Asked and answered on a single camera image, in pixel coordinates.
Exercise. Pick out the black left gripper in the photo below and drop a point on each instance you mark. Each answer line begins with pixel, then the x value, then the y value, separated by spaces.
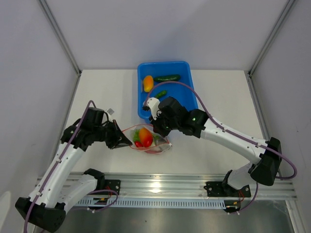
pixel 117 135

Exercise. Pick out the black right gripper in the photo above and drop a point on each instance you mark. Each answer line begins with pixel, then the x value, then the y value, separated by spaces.
pixel 157 127

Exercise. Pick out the green toy lettuce leaf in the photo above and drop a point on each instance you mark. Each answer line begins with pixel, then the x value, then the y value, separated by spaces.
pixel 136 137

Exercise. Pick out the red toy chili pepper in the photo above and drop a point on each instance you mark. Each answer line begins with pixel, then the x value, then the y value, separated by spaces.
pixel 138 144

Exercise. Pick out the clear orange-zipper zip bag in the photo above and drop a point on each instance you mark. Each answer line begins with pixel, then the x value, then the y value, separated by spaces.
pixel 158 146

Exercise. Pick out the red orange toy mango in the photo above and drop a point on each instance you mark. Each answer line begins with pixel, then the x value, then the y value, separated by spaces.
pixel 145 137

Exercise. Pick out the green toy chili pepper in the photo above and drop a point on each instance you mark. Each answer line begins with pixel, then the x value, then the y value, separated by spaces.
pixel 161 94

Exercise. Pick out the dark green toy cucumber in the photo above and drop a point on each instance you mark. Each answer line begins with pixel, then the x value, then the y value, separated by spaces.
pixel 166 78

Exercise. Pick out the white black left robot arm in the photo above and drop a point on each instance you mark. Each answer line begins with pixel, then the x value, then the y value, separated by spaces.
pixel 47 205

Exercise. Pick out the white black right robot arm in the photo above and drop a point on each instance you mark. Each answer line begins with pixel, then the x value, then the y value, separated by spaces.
pixel 263 162

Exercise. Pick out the yellow orange toy mango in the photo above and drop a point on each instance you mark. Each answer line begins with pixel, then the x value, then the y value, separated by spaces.
pixel 148 83

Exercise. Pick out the blue plastic bin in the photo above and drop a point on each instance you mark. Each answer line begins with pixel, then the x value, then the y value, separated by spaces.
pixel 156 69

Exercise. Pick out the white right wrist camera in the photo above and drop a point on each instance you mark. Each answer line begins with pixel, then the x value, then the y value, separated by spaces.
pixel 151 104

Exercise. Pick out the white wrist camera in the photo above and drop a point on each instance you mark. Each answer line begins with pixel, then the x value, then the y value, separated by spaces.
pixel 109 112
pixel 151 104

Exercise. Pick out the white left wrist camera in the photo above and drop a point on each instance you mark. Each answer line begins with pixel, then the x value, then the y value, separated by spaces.
pixel 109 112

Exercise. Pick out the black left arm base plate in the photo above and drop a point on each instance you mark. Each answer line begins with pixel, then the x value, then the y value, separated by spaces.
pixel 112 186

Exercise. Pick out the aluminium front rail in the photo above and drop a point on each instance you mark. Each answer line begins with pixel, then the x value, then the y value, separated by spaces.
pixel 168 186

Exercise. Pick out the white slotted cable duct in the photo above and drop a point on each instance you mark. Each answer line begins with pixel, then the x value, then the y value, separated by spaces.
pixel 153 203

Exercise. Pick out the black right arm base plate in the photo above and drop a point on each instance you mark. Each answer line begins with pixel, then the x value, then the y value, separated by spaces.
pixel 218 189

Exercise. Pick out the right aluminium frame post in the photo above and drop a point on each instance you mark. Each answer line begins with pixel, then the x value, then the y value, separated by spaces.
pixel 286 11

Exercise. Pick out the aluminium frame post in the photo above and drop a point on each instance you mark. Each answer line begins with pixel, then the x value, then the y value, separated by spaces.
pixel 59 34
pixel 286 11

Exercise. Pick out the left aluminium frame post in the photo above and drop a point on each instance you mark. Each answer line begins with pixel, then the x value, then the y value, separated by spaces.
pixel 59 34

